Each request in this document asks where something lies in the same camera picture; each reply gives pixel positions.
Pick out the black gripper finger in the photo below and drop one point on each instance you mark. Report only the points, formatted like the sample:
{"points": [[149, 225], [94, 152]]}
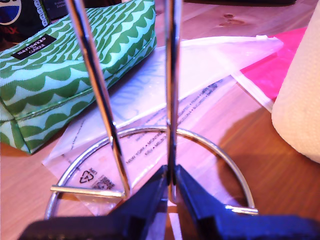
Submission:
{"points": [[150, 207], [192, 200]]}

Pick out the metallic paper towel stand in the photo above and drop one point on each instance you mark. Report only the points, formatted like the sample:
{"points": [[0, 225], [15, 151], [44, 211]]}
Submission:
{"points": [[172, 75]]}

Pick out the white paper towel roll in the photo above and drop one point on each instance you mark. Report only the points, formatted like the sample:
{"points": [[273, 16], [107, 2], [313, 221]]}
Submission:
{"points": [[300, 100]]}

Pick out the clear printed plastic bag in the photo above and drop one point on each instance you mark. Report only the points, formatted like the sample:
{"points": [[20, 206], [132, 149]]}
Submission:
{"points": [[150, 150]]}

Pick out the frosted plastic zip bag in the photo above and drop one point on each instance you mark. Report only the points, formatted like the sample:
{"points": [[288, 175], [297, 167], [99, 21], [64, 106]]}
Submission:
{"points": [[212, 57]]}

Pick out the pink plastic bag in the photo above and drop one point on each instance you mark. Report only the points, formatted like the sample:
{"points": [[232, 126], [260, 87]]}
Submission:
{"points": [[265, 67]]}

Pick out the green wave pattern pouch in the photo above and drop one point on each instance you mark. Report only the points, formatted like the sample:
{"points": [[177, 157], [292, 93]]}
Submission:
{"points": [[50, 82]]}

